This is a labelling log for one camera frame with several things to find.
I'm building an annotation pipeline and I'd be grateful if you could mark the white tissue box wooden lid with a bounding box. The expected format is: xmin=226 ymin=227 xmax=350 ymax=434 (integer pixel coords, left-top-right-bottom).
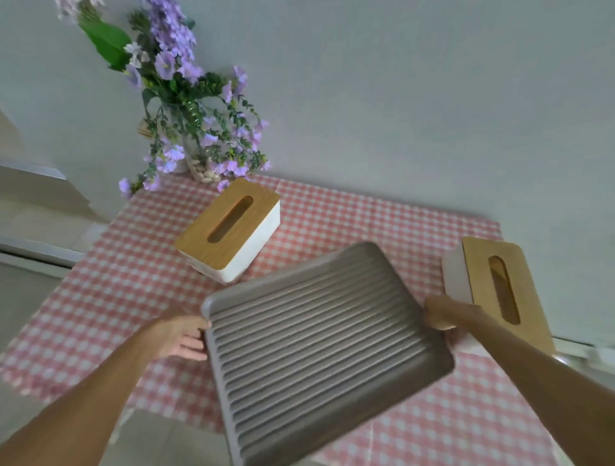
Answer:
xmin=174 ymin=178 xmax=281 ymax=285
xmin=441 ymin=236 xmax=556 ymax=358

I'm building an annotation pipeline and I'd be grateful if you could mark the pink checkered tablecloth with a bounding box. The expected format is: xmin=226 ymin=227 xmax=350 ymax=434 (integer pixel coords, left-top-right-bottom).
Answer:
xmin=0 ymin=171 xmax=560 ymax=466

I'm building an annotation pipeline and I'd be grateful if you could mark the glass vase with pebbles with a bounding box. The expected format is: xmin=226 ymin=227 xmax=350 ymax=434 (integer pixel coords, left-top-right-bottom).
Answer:
xmin=169 ymin=137 xmax=226 ymax=185

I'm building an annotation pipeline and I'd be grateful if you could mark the purple flower bouquet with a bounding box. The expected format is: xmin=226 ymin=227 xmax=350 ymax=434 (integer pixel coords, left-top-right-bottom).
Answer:
xmin=54 ymin=0 xmax=273 ymax=200

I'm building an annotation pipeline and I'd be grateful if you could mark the person's right hand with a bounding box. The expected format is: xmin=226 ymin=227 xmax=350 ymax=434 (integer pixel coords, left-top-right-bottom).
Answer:
xmin=422 ymin=294 xmax=482 ymax=331

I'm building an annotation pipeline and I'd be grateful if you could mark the grey ribbed tray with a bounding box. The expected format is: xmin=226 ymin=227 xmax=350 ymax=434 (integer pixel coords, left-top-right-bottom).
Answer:
xmin=201 ymin=241 xmax=456 ymax=466

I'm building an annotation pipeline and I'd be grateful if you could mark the person's left hand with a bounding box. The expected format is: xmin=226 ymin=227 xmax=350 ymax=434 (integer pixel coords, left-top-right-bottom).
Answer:
xmin=144 ymin=314 xmax=212 ymax=362

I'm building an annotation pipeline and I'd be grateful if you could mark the person's right forearm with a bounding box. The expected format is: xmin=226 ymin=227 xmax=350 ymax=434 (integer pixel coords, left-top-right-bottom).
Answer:
xmin=456 ymin=304 xmax=615 ymax=466

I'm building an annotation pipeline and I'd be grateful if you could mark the person's left forearm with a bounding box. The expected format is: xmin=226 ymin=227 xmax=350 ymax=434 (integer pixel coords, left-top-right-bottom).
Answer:
xmin=0 ymin=321 xmax=166 ymax=466

